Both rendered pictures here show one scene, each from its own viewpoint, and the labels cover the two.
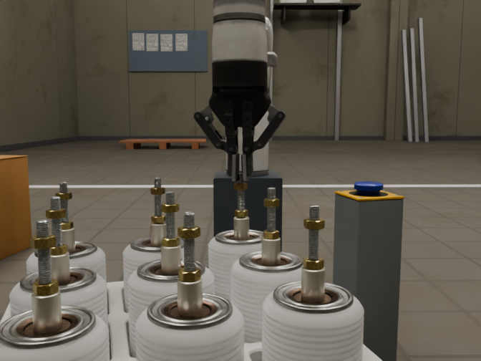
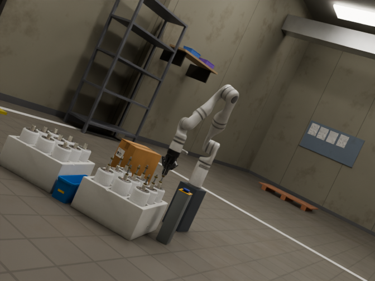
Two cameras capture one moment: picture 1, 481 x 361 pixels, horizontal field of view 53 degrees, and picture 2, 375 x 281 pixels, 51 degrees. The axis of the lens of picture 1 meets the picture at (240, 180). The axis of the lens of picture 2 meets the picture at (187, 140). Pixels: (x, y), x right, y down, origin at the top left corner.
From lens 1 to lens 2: 1.82 m
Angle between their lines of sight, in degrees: 33
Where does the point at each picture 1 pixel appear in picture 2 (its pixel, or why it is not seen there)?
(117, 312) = not seen: hidden behind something
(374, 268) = (175, 207)
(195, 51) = (349, 151)
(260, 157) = (196, 182)
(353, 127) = not seen: outside the picture
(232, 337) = (125, 184)
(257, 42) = (176, 147)
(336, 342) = (137, 194)
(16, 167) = (155, 158)
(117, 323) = not seen: hidden behind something
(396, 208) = (186, 196)
